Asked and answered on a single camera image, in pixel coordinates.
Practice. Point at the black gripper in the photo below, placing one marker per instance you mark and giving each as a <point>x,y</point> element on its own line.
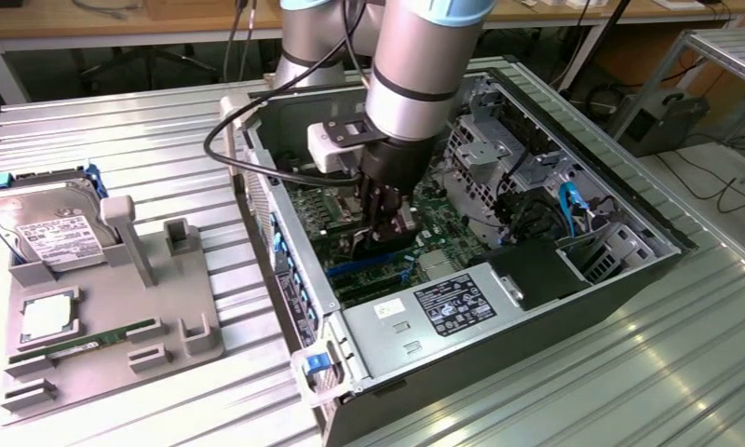
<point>397,163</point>

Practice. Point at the silver power supply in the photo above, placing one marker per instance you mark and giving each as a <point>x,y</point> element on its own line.
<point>447,307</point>

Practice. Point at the grey corner bracket with blue latch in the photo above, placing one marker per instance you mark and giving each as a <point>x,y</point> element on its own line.
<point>313,377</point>

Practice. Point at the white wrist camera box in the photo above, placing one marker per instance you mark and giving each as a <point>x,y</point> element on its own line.
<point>325,149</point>

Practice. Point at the blue expansion slot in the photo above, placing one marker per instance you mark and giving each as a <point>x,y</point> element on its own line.
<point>344,271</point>

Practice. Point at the wooden desk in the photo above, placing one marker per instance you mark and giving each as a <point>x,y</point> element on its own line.
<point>131,23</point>

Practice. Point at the black box on floor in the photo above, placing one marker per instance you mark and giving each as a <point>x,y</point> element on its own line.
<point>659,121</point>

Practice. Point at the open black PC case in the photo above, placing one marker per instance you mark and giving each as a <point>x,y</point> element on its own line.
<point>533,326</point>

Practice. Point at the silver disk bay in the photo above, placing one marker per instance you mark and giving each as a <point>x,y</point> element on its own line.
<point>608,251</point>

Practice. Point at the silver heat sink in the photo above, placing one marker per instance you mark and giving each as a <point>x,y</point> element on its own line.
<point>441,266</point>

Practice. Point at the hard disk with blue carrier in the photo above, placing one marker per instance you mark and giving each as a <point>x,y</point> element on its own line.
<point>49,219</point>

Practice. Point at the grey parts rack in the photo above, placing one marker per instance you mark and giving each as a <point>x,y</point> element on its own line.
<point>131,307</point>

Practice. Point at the silver CPU chip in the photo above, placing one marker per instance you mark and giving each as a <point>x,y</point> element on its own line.
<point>48,315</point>

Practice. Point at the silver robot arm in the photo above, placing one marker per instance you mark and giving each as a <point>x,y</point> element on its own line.
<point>409,70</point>

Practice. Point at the green motherboard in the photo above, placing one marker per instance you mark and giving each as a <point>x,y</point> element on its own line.
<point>447,237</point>

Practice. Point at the black plastic shroud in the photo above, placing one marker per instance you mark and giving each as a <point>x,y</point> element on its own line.
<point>528,274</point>

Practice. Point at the green RAM stick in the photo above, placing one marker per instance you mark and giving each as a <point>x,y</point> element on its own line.
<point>80,345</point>

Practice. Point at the black chair base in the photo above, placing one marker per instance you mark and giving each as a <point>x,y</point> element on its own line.
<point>149,63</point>

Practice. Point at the silver drive cage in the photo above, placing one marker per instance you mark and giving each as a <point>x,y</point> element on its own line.
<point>491,139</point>

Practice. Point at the aluminium frame table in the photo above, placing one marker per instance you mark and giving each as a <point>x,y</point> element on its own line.
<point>720,51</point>

